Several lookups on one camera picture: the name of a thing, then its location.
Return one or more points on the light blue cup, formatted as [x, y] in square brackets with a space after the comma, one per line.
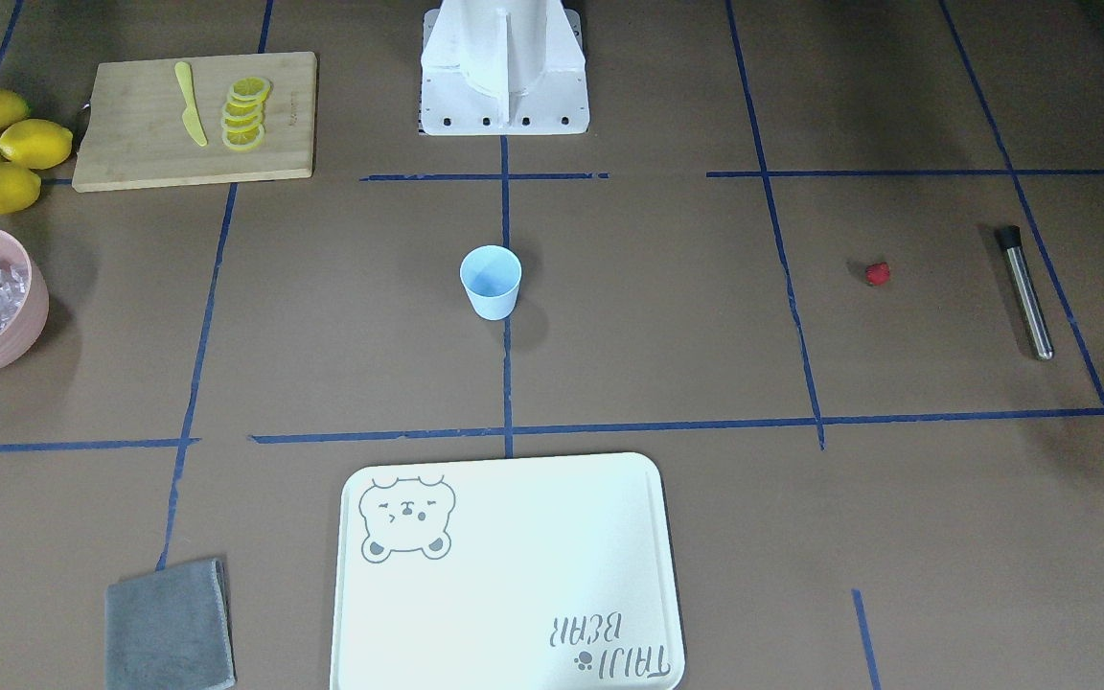
[491, 276]

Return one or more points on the white bear tray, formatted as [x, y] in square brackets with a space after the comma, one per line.
[526, 573]

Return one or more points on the red strawberry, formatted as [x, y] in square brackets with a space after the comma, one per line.
[877, 274]

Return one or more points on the lemon slices row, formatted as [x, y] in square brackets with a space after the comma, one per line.
[242, 116]

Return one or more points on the yellow plastic knife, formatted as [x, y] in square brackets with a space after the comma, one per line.
[190, 117]

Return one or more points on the bamboo cutting board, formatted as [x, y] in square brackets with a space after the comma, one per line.
[136, 140]

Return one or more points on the steel muddler black tip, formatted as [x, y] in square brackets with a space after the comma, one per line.
[1011, 245]

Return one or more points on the grey folded cloth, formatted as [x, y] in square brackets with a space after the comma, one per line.
[170, 629]

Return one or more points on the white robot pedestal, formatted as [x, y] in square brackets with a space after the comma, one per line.
[493, 68]

